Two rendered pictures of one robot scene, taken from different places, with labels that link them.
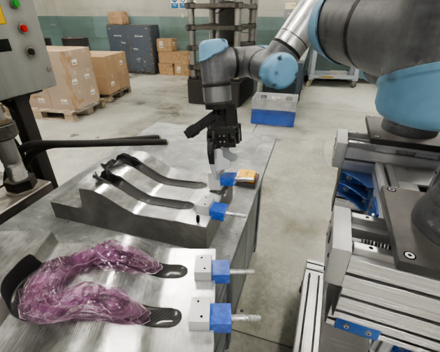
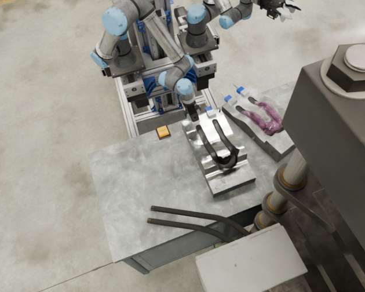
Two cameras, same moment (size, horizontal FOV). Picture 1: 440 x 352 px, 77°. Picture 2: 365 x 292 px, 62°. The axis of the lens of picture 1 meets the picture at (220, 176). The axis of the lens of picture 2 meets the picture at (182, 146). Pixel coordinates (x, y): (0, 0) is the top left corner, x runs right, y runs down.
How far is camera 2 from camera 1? 194 cm
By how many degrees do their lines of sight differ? 77
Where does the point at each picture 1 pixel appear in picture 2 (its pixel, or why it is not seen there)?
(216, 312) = (241, 90)
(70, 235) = (254, 163)
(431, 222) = (205, 42)
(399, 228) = (207, 48)
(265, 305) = not seen: hidden behind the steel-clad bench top
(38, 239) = (272, 139)
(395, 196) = (191, 51)
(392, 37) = (249, 11)
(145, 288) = (251, 108)
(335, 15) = (237, 18)
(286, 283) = not seen: hidden behind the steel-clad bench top
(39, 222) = (262, 183)
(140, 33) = not seen: outside the picture
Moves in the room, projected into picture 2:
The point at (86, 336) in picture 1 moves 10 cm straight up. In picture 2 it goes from (272, 101) to (275, 91)
